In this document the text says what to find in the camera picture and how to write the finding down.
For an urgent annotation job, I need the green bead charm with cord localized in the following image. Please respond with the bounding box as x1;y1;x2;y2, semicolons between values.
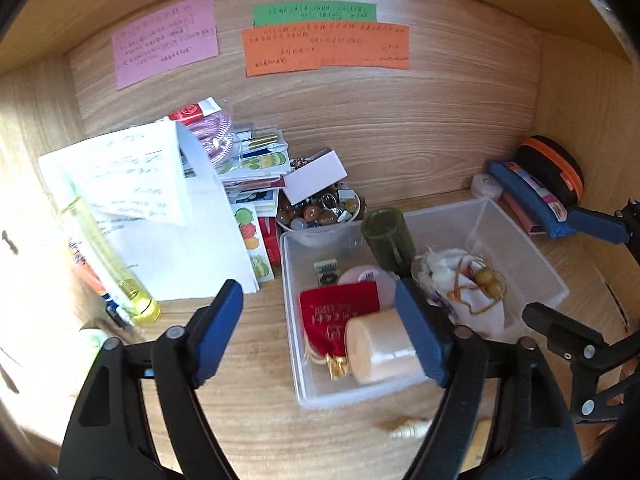
447;261;506;316

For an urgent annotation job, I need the white drawstring cloth pouch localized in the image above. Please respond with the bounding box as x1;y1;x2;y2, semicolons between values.
412;248;506;337

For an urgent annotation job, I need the cream lotion bottle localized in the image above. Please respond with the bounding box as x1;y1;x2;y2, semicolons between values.
345;309;425;385

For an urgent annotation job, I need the pink macaron case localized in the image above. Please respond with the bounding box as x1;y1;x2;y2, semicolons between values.
337;264;396;310

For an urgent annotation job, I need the clear plastic storage bin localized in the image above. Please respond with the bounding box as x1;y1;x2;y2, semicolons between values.
278;196;572;410

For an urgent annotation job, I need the dark green spray bottle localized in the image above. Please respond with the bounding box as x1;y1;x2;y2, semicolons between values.
360;208;416;278

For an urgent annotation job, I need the red fabric pouch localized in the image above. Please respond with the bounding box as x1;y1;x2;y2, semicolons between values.
298;282;380;359

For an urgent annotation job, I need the small green white eraser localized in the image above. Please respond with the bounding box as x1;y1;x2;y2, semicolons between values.
314;259;341;287

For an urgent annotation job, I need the blue patterned pouch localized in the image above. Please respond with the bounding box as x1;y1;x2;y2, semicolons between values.
488;160;576;240

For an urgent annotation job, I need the pink notebook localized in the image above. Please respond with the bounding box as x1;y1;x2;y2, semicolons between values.
501;192;544;236

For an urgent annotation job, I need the black orange round case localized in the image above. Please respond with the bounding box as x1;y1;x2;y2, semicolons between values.
514;136;585;208

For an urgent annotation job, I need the white orange cream tube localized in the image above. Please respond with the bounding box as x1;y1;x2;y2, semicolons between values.
79;327;110;350

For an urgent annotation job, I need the small seashell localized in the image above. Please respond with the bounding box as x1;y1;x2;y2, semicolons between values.
388;418;432;439

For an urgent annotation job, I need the yellow liquid spray bottle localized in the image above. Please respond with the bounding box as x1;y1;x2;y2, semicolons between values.
61;197;162;325

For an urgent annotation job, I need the small round white container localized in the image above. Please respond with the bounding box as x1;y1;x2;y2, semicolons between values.
470;174;503;200

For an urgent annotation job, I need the orange toothpaste tube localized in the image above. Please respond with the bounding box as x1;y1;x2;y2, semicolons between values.
67;240;117;321

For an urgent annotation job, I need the white paper box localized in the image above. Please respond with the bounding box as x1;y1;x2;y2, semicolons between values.
38;122;259;301

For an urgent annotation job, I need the white bowl with trinkets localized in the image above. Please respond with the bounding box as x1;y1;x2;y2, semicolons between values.
276;186;366;248

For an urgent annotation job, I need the small white cardboard box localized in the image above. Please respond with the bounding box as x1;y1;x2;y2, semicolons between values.
283;150;347;205

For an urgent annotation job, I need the stack of packets and cards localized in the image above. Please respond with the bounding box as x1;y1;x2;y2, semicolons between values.
160;96;292;218

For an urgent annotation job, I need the orange paper note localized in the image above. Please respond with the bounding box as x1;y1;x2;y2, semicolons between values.
241;21;410;77

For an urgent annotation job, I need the green paper note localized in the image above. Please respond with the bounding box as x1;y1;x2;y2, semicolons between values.
252;0;378;27

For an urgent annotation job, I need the pink sticky note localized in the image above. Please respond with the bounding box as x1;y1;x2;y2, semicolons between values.
112;0;219;90

